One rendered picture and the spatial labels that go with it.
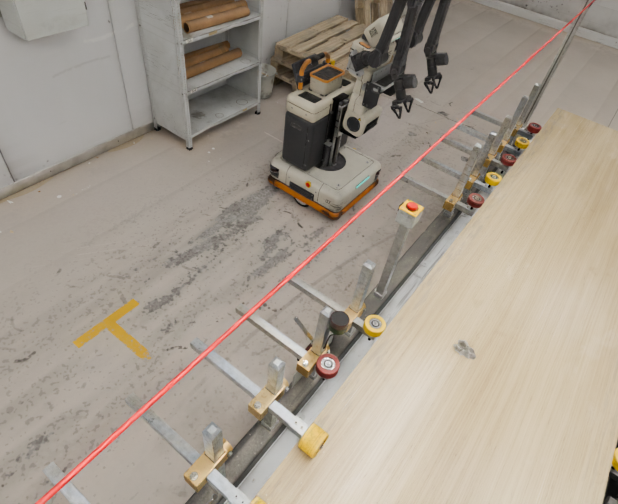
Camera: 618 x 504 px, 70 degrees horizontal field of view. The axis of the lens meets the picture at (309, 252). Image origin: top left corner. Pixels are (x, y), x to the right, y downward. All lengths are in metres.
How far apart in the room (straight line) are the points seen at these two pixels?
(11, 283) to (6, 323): 0.29
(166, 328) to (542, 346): 1.92
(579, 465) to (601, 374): 0.39
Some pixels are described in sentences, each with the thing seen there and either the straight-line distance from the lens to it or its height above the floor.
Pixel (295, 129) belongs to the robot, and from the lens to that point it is 3.18.
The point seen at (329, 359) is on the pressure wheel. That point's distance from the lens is 1.56.
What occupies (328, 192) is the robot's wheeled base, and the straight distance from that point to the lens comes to 3.19.
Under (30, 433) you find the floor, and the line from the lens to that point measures 2.61.
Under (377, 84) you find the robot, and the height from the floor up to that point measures 1.04.
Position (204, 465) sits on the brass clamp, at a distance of 1.34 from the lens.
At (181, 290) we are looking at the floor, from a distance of 2.88.
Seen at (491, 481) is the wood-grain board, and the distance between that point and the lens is 1.56.
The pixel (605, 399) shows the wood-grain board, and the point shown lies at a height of 0.90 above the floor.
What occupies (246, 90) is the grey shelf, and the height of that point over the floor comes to 0.17.
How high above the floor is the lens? 2.24
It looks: 46 degrees down
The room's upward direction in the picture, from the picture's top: 9 degrees clockwise
